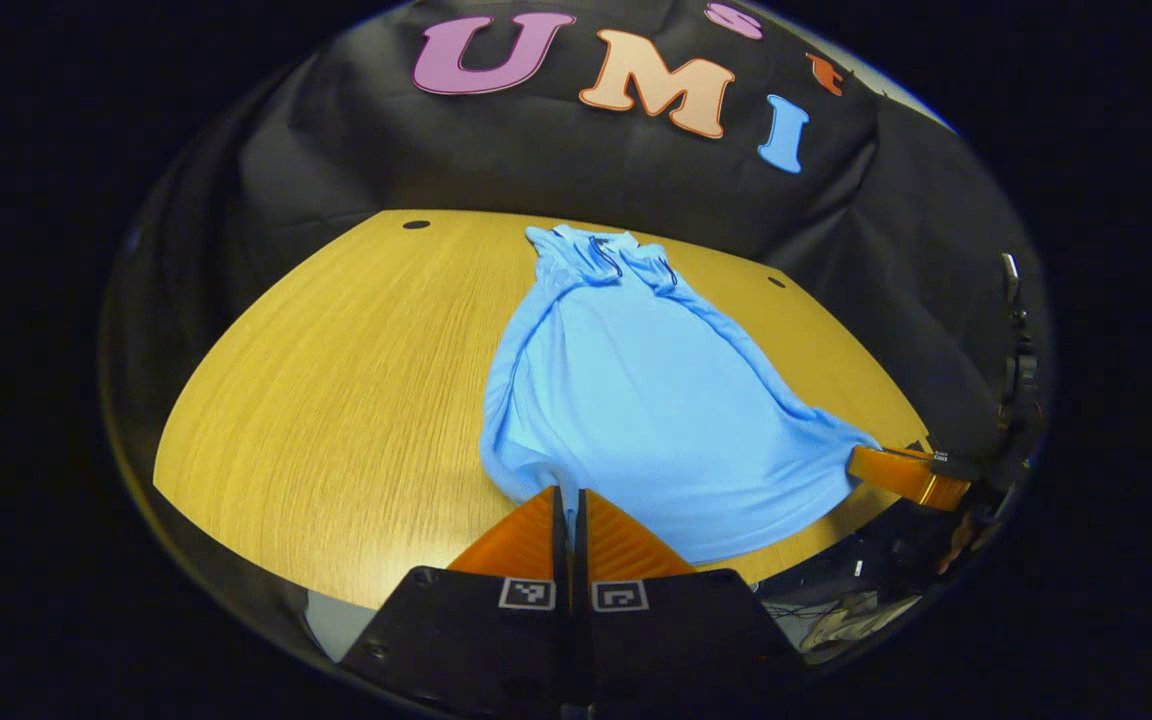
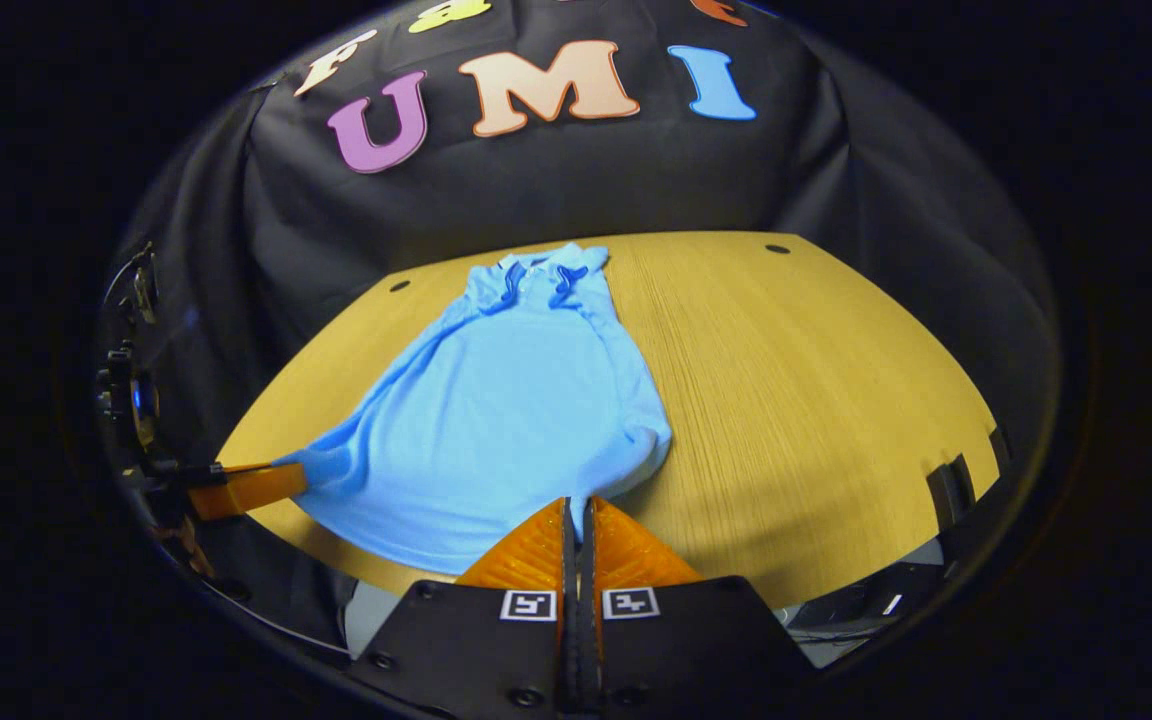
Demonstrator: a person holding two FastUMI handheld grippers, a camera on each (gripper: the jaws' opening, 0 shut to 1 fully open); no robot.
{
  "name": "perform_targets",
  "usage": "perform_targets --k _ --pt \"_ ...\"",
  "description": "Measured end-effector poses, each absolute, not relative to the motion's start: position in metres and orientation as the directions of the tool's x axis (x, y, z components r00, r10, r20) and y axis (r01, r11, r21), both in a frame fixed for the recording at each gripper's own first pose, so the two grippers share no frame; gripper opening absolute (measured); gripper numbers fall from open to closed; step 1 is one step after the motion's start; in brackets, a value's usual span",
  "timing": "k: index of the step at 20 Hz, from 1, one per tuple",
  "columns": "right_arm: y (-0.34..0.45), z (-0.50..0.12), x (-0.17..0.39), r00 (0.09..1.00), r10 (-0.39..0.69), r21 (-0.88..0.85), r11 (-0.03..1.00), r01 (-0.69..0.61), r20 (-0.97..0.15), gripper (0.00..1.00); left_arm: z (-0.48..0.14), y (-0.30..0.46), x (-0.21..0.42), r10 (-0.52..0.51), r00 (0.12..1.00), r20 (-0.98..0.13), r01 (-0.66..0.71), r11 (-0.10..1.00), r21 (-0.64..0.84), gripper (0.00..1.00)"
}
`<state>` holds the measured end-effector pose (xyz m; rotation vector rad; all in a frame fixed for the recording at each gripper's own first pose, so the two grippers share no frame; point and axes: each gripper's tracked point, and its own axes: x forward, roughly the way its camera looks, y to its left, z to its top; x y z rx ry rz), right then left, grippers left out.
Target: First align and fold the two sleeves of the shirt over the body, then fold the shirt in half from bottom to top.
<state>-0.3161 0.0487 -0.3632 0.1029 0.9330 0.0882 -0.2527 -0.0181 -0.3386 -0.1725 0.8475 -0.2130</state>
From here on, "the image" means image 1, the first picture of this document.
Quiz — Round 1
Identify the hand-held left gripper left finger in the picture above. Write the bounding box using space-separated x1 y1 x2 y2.
336 486 573 720

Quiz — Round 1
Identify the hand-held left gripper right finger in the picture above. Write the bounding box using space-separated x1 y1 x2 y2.
576 488 807 720

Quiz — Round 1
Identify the light blue polo T-shirt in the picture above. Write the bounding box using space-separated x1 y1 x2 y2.
479 224 882 564

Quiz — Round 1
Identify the webcam on black stand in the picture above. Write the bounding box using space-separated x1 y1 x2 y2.
998 252 1042 431

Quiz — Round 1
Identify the black backdrop cloth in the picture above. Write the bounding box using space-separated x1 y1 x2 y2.
99 0 1049 641

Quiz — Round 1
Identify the bundle of cables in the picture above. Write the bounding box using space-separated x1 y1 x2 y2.
766 590 922 661

